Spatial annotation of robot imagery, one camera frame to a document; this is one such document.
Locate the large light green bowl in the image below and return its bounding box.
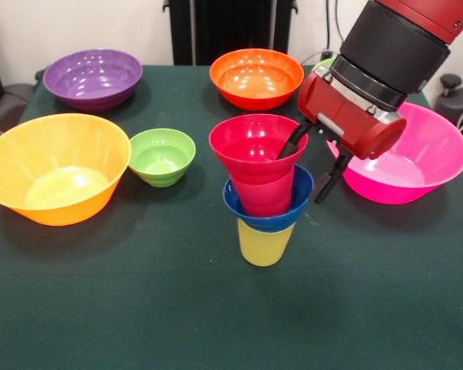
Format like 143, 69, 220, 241
312, 55, 339, 72

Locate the large yellow-orange bowl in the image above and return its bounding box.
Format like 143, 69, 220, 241
0, 113, 133, 227

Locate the yellow translucent cup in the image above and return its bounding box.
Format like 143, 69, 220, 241
237, 217, 296, 267

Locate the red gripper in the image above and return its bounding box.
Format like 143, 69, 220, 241
276, 66, 407, 205

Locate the red cup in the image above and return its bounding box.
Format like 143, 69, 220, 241
229, 169, 296, 217

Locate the dark green tablecloth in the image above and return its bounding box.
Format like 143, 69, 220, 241
0, 64, 463, 370

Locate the purple bowl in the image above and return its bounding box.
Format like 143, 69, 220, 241
42, 49, 144, 113

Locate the large pink bowl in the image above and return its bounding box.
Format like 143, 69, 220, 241
326, 102, 463, 206

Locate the small green bowl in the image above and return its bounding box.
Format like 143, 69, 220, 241
128, 128, 197, 189

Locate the small blue bowl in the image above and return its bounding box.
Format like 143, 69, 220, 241
222, 163, 315, 234

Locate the black round base with knob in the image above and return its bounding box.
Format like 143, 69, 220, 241
434, 72, 463, 147

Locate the black wall cable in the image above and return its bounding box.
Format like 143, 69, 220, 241
323, 0, 346, 55

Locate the small red bowl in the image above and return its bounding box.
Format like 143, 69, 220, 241
208, 113, 309, 189

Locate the orange bowl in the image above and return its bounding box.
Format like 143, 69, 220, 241
209, 48, 306, 113

